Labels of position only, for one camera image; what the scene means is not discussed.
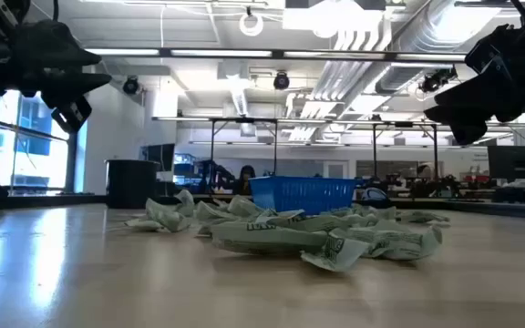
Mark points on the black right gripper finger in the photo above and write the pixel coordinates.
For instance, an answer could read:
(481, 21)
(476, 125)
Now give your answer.
(458, 116)
(486, 95)

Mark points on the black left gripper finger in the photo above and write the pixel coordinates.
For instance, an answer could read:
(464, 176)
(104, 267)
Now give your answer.
(75, 86)
(71, 50)

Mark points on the blue plastic basket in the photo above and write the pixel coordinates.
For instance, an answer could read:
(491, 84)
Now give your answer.
(303, 193)

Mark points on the green bills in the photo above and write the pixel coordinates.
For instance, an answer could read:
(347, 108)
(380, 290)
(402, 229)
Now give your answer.
(281, 215)

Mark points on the black background robot arm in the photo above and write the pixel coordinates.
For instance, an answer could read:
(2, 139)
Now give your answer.
(217, 175)

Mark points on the cluttered background workbench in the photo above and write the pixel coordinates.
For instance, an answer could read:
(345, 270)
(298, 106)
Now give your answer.
(449, 184)

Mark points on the black monitor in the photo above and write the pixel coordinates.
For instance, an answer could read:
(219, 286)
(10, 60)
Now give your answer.
(160, 157)
(515, 161)

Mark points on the blue-framed window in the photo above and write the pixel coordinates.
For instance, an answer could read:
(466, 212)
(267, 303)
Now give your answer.
(39, 150)

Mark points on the dark background desk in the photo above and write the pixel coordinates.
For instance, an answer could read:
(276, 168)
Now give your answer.
(517, 193)

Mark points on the black cylindrical container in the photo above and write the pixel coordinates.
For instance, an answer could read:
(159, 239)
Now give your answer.
(130, 184)

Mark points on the dark blue rounded object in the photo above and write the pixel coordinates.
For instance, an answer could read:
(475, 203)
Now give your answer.
(375, 197)

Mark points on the blue storage shelf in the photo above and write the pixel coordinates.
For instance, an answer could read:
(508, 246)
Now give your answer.
(185, 171)

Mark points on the person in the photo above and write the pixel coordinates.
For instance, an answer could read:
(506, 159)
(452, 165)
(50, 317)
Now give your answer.
(245, 175)

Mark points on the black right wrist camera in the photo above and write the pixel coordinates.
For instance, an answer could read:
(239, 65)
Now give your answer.
(467, 134)

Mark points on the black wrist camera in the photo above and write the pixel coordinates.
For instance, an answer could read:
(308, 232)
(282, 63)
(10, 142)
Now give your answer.
(467, 134)
(72, 116)

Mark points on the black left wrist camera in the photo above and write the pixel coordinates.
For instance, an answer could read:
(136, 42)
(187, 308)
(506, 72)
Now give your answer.
(72, 116)

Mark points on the black ceiling camera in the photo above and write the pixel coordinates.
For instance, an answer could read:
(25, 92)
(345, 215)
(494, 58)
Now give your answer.
(131, 85)
(438, 78)
(281, 80)

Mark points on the black background frame stand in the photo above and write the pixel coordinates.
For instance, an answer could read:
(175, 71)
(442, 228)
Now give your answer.
(244, 120)
(404, 124)

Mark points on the silver ventilation duct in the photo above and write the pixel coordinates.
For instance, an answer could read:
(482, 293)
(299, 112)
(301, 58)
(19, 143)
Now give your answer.
(426, 32)

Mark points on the black ceiling light rail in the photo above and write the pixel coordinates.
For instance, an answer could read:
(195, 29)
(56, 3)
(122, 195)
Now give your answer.
(244, 54)

